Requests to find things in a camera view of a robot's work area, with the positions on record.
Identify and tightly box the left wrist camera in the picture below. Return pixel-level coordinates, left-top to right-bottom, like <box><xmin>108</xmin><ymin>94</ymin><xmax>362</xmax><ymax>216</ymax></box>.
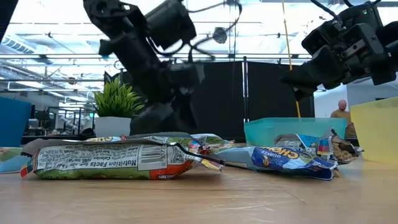
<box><xmin>146</xmin><ymin>0</ymin><xmax>197</xmax><ymax>50</ymax></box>

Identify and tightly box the green plant in white pot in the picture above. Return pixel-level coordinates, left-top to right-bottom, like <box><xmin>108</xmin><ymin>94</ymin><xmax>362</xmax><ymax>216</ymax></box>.
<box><xmin>92</xmin><ymin>75</ymin><xmax>146</xmax><ymax>138</ymax></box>

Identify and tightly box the blue chocolate chip granola bar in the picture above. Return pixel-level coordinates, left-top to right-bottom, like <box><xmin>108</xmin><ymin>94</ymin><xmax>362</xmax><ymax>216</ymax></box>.
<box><xmin>85</xmin><ymin>131</ymin><xmax>200</xmax><ymax>147</ymax></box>
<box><xmin>20</xmin><ymin>136</ymin><xmax>225</xmax><ymax>180</ymax></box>

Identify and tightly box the black folding partition screen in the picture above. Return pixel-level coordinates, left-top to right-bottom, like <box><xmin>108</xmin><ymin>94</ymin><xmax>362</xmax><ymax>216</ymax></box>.
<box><xmin>104</xmin><ymin>58</ymin><xmax>315</xmax><ymax>138</ymax></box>

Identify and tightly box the yellow hanging cable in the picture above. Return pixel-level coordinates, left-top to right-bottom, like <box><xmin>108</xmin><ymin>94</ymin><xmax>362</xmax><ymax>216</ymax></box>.
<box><xmin>280</xmin><ymin>0</ymin><xmax>302</xmax><ymax>119</ymax></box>

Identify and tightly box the white blue granola bar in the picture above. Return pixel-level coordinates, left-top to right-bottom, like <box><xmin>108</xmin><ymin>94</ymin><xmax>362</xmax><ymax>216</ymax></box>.
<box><xmin>273</xmin><ymin>126</ymin><xmax>364</xmax><ymax>166</ymax></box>

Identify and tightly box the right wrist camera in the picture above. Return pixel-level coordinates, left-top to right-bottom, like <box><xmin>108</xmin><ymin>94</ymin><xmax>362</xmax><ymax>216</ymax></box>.
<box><xmin>302</xmin><ymin>19</ymin><xmax>343</xmax><ymax>57</ymax></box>

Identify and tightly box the black aluminium rig frame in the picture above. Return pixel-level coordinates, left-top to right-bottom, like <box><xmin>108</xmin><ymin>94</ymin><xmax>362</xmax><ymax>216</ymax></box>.
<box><xmin>0</xmin><ymin>52</ymin><xmax>312</xmax><ymax>60</ymax></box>

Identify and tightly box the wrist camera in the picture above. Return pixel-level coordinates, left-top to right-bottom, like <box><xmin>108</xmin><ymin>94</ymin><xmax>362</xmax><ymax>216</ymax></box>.
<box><xmin>302</xmin><ymin>19</ymin><xmax>343</xmax><ymax>57</ymax></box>
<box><xmin>146</xmin><ymin>0</ymin><xmax>197</xmax><ymax>50</ymax></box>

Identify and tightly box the teal plastic bin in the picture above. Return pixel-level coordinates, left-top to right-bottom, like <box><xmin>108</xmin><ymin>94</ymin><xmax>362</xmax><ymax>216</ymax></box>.
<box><xmin>244</xmin><ymin>117</ymin><xmax>347</xmax><ymax>147</ymax></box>

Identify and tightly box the black ceiling fixture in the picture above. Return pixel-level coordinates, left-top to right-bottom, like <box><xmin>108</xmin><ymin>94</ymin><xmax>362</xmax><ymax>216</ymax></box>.
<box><xmin>212</xmin><ymin>27</ymin><xmax>228</xmax><ymax>45</ymax></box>

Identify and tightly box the person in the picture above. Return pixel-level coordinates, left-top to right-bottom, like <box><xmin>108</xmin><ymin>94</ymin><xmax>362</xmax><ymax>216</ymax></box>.
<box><xmin>330</xmin><ymin>99</ymin><xmax>358</xmax><ymax>139</ymax></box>

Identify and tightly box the blue plastic bin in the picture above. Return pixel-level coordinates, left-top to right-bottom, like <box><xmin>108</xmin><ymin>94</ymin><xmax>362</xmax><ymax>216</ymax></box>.
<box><xmin>0</xmin><ymin>96</ymin><xmax>33</xmax><ymax>148</ymax></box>

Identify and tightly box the background robot workstation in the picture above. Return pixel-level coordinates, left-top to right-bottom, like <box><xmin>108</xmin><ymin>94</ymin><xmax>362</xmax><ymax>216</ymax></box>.
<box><xmin>27</xmin><ymin>106</ymin><xmax>96</xmax><ymax>138</ymax></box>

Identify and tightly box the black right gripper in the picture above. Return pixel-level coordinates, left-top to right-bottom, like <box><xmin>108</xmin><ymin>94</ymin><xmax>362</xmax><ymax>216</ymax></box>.
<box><xmin>279</xmin><ymin>2</ymin><xmax>397</xmax><ymax>100</ymax></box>

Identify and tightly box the blue green Chewy granola bar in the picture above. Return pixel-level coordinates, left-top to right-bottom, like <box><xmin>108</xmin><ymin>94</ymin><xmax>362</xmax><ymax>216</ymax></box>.
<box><xmin>198</xmin><ymin>143</ymin><xmax>340</xmax><ymax>182</ymax></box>

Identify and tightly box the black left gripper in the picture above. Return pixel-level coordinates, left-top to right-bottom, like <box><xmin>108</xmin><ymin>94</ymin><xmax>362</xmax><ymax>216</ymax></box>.
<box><xmin>130</xmin><ymin>62</ymin><xmax>206</xmax><ymax>134</ymax></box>

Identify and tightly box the yellow plastic bin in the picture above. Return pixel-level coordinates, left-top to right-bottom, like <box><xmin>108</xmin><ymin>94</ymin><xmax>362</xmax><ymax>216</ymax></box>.
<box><xmin>350</xmin><ymin>96</ymin><xmax>398</xmax><ymax>166</ymax></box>

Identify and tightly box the black right camera cable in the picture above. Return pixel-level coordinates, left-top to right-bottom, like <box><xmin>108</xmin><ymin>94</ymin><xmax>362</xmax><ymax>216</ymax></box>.
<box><xmin>310</xmin><ymin>0</ymin><xmax>383</xmax><ymax>20</ymax></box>

